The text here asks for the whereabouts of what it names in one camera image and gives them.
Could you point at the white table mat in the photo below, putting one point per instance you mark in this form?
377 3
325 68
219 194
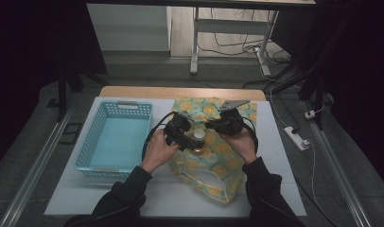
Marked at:
180 206

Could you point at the white desk frame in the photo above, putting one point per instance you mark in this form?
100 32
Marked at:
231 26

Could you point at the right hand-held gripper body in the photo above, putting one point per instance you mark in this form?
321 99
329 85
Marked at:
232 123

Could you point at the person's right hand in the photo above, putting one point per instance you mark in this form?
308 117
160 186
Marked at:
242 145

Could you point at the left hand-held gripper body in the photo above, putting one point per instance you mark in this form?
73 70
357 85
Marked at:
177 129

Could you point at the person's left hand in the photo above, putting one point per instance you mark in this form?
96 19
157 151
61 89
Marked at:
158 151

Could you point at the black metal stand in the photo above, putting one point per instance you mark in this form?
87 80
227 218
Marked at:
61 94

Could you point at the white-capped bottle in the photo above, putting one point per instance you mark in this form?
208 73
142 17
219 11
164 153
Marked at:
199 134

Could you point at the yellow floral fabric bag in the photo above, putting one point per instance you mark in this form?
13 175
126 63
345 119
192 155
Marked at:
221 164

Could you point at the dark curtain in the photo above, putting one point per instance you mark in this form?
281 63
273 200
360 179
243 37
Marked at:
29 63
363 78

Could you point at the aluminium floor rail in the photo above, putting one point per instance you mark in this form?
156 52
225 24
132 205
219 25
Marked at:
33 176
340 176

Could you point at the white panel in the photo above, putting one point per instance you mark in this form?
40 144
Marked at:
127 28

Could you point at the blue perforated plastic basket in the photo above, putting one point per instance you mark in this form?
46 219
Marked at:
117 142

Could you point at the white power strip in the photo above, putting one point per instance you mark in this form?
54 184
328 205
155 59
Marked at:
295 138

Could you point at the small white adapter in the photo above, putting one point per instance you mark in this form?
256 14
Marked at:
310 114

